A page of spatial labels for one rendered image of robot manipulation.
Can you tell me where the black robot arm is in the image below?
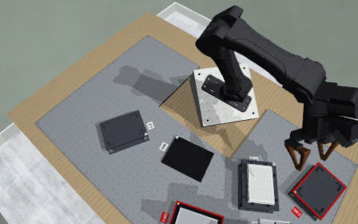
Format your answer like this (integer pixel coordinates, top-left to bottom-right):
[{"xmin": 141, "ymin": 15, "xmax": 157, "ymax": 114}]
[{"xmin": 195, "ymin": 6, "xmax": 358, "ymax": 148}]

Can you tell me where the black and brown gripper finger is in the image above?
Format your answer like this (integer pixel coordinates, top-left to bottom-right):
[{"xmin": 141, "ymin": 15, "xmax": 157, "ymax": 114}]
[
  {"xmin": 316, "ymin": 141, "xmax": 339, "ymax": 161},
  {"xmin": 284, "ymin": 143, "xmax": 311, "ymax": 171}
]

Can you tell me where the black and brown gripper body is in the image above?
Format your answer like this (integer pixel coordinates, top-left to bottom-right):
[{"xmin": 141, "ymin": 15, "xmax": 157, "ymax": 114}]
[{"xmin": 284, "ymin": 111, "xmax": 336, "ymax": 149}]

